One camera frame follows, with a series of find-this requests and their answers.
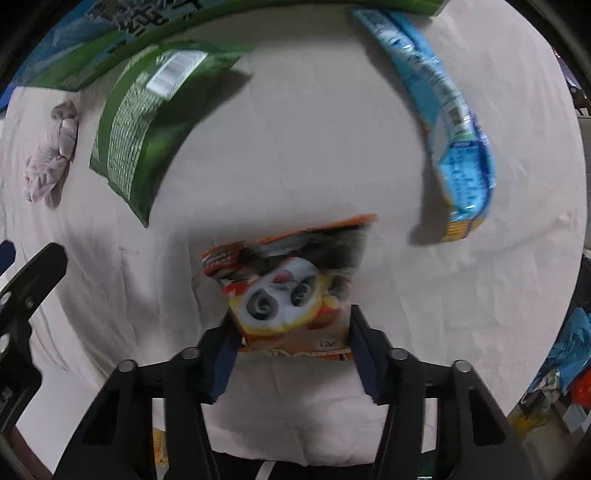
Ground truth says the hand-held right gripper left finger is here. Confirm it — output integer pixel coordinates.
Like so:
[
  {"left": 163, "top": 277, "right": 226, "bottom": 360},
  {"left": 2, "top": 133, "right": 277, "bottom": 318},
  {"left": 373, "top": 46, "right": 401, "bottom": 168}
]
[{"left": 54, "top": 310, "right": 242, "bottom": 480}]

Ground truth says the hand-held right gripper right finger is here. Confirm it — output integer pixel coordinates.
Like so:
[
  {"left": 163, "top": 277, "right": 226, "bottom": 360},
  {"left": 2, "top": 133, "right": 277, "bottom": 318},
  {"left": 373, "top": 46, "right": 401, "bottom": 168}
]
[{"left": 348, "top": 305, "right": 540, "bottom": 480}]

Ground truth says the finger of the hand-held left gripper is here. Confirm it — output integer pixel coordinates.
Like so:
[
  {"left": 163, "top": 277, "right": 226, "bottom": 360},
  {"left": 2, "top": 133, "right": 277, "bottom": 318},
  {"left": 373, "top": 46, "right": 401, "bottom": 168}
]
[{"left": 0, "top": 243, "right": 68, "bottom": 324}]

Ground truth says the orange panda snack bag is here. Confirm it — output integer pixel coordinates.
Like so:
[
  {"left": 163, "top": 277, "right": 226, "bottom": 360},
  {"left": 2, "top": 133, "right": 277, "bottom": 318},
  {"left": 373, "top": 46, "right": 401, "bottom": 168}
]
[{"left": 201, "top": 214, "right": 378, "bottom": 363}]

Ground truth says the crumpled pink cloth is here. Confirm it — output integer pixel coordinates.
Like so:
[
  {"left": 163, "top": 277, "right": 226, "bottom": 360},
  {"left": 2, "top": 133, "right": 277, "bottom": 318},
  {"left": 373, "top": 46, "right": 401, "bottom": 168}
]
[{"left": 23, "top": 100, "right": 79, "bottom": 204}]

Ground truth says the green snack bag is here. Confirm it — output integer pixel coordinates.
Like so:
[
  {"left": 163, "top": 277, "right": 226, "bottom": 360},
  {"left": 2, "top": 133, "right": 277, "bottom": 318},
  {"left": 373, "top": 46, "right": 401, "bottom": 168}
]
[{"left": 89, "top": 41, "right": 257, "bottom": 229}]

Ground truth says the white bed sheet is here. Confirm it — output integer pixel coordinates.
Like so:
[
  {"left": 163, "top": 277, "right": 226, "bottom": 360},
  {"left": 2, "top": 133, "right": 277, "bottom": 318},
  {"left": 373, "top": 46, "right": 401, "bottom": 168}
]
[{"left": 0, "top": 4, "right": 583, "bottom": 467}]

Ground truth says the large green blue bag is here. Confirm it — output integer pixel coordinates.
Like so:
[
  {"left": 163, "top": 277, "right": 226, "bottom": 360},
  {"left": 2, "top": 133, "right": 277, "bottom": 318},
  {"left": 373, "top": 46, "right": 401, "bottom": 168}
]
[{"left": 18, "top": 0, "right": 450, "bottom": 91}]

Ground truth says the blue snack bag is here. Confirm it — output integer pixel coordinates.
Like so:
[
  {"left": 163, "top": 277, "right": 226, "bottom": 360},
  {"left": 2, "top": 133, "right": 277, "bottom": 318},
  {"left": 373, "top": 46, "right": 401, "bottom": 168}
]
[{"left": 353, "top": 8, "right": 498, "bottom": 243}]

